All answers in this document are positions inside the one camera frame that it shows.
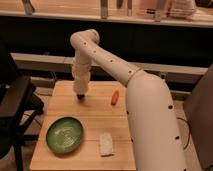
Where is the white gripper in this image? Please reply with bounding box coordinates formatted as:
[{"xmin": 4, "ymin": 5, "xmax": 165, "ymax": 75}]
[{"xmin": 72, "ymin": 61, "xmax": 91, "ymax": 95}]

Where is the black ceramic cup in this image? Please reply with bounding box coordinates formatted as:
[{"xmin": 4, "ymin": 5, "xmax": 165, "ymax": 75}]
[{"xmin": 77, "ymin": 94, "xmax": 85, "ymax": 100}]

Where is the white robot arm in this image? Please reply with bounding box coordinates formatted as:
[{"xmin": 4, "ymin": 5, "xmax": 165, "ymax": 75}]
[{"xmin": 70, "ymin": 29, "xmax": 187, "ymax": 171}]

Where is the orange carrot toy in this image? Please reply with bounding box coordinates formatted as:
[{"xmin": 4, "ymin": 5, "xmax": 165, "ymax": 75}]
[{"xmin": 111, "ymin": 90, "xmax": 119, "ymax": 105}]

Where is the green round plate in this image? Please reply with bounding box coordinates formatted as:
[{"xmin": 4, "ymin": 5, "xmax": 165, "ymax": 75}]
[{"xmin": 46, "ymin": 117, "xmax": 84, "ymax": 154}]

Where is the black office chair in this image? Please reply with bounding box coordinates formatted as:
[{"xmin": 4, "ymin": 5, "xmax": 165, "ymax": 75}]
[{"xmin": 0, "ymin": 48, "xmax": 44, "ymax": 171}]

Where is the black power cable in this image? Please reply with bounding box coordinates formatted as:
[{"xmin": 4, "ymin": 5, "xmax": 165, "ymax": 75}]
[{"xmin": 177, "ymin": 116, "xmax": 191, "ymax": 151}]

